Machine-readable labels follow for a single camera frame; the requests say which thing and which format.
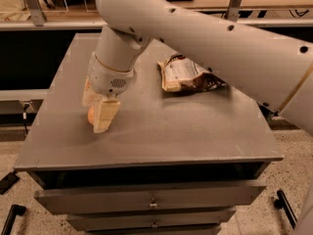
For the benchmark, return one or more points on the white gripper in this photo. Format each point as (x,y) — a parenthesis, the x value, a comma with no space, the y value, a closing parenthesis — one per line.
(106,77)

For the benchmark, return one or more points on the orange fruit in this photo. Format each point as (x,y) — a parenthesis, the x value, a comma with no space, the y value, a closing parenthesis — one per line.
(90,115)

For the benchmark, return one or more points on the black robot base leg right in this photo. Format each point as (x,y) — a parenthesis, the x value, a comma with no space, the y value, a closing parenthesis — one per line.
(281,202)

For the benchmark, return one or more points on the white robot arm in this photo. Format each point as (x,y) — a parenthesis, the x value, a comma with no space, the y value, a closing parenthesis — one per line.
(272,69)

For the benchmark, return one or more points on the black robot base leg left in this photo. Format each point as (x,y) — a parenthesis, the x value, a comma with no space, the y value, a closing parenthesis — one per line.
(14,211)

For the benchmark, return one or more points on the brown cream snack bag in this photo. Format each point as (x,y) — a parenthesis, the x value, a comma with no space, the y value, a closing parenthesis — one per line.
(179,74)

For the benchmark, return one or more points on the grey drawer cabinet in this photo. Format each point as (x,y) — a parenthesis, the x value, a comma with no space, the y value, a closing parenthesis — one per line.
(155,138)

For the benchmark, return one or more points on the black floor plate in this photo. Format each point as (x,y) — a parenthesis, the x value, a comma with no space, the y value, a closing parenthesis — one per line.
(8,181)

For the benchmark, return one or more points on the lower grey drawer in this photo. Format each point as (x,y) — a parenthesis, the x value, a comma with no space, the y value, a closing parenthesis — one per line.
(149,219)

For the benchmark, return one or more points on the grey drawer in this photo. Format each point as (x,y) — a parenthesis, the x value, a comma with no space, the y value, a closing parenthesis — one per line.
(150,197)
(149,219)

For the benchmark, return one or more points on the top grey drawer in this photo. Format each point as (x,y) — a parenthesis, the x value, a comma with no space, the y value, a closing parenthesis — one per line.
(150,197)

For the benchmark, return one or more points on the metal railing frame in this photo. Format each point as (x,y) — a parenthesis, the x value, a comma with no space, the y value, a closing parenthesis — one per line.
(49,13)

